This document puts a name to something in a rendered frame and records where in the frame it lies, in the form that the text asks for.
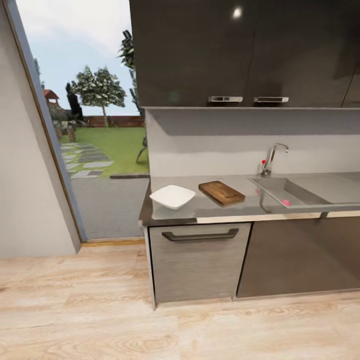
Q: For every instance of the dishwasher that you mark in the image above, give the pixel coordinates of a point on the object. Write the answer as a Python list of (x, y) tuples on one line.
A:
[(198, 261)]

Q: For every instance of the bowl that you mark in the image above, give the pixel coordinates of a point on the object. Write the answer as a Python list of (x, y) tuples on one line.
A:
[(172, 197)]

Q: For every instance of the drop in sink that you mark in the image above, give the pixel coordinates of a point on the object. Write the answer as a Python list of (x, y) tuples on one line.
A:
[(308, 191)]

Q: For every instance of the fixed window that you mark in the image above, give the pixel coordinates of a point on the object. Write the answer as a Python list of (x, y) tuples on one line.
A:
[(78, 56)]

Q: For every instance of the cutting board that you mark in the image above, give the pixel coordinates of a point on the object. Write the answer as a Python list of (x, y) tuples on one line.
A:
[(221, 192)]

